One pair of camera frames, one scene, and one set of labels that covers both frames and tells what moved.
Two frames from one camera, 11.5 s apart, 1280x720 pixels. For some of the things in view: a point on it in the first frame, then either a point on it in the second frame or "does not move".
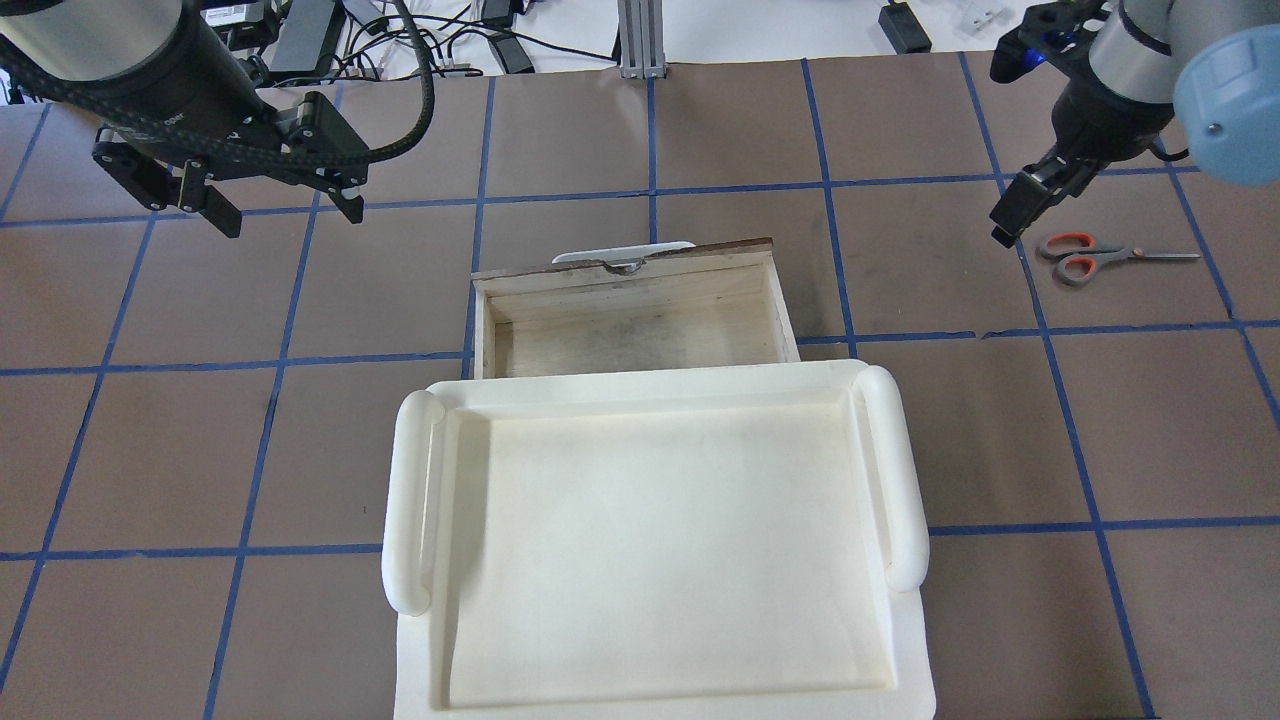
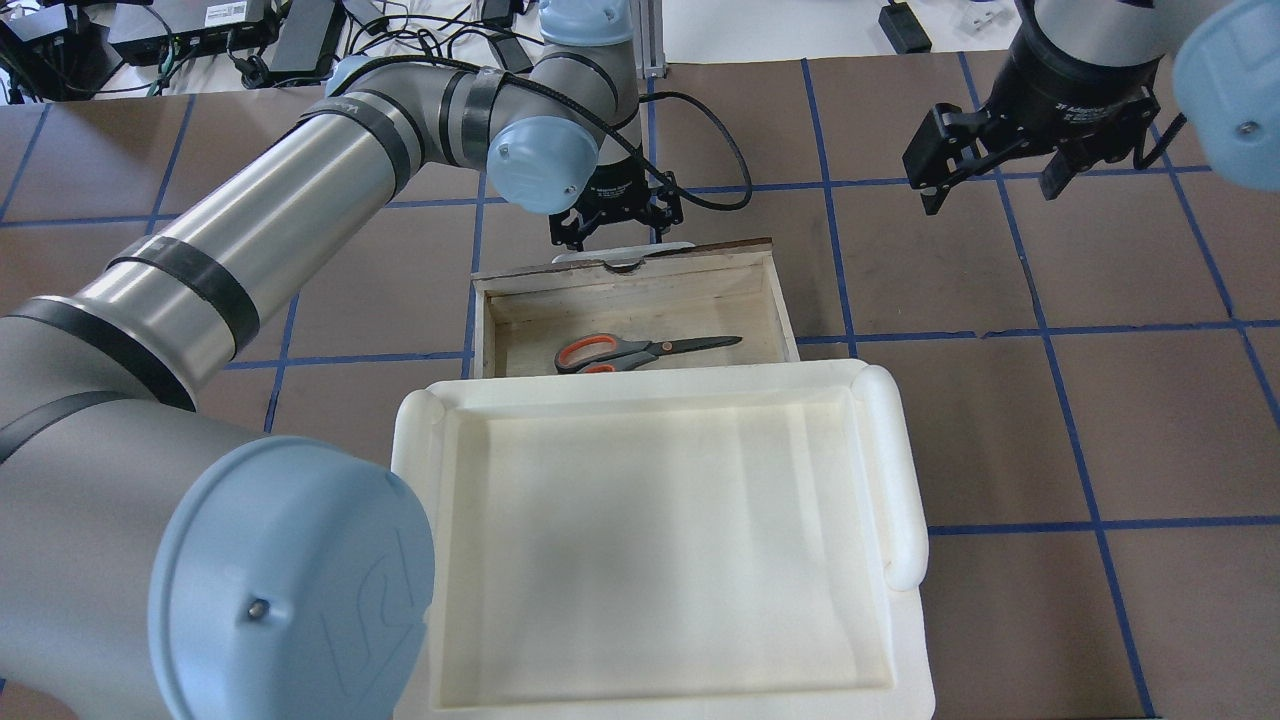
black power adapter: x=903 y=29 does not move
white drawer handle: x=625 y=260 does not move
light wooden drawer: x=722 y=305 does not move
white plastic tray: x=738 y=542 does not move
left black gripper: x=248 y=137 -> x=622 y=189
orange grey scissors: x=1081 y=256 -> x=599 y=353
